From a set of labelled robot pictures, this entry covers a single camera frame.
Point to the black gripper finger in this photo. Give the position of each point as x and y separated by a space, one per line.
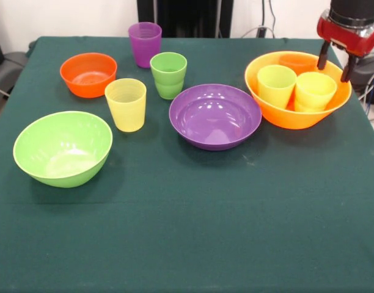
322 56
348 68

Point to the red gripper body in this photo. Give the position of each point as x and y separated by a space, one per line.
349 38

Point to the orange-red cup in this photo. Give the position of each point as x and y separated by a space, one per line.
297 62

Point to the yellow-orange stepped cup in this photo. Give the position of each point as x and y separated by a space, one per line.
313 91

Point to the light green tapered cup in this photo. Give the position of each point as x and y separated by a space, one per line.
274 88

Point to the large yellow-orange bowl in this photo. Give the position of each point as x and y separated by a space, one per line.
291 119

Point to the purple bowl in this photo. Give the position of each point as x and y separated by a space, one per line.
214 119

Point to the green stepped cup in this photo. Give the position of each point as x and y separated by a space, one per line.
168 85

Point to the purple cup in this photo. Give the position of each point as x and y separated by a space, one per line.
144 49

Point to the yellow tapered cup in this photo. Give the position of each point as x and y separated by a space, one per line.
126 113

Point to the dark green tablecloth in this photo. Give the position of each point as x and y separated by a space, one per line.
187 229

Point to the orange-red bowl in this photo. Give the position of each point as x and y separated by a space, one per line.
86 88

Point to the green bowl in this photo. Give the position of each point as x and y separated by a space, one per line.
61 146

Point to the grey office chair base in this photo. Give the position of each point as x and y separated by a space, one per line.
9 67

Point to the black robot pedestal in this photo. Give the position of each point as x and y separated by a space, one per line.
190 15

